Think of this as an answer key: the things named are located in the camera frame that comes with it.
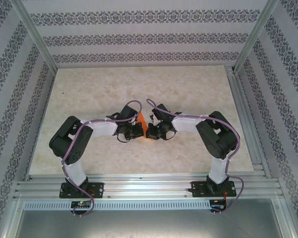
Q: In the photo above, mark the orange paper sheet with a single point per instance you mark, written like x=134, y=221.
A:
x=142, y=120

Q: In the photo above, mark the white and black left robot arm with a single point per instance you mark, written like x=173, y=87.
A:
x=99, y=129

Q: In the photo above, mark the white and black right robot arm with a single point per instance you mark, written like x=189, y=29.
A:
x=218, y=138

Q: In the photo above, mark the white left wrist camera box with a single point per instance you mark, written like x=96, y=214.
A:
x=136, y=119

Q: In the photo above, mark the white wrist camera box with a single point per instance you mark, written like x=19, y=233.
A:
x=136, y=119
x=153, y=117

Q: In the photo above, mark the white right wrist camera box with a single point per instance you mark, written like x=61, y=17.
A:
x=153, y=117

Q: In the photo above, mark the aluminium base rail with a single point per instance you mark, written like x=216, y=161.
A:
x=148, y=187

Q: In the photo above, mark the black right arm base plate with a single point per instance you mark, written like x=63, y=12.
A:
x=196, y=188

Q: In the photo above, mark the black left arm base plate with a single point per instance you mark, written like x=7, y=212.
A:
x=99, y=189

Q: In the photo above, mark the aluminium side rail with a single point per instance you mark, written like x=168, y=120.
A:
x=240, y=99

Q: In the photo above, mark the aluminium frame post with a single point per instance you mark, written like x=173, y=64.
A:
x=255, y=34
x=34, y=34

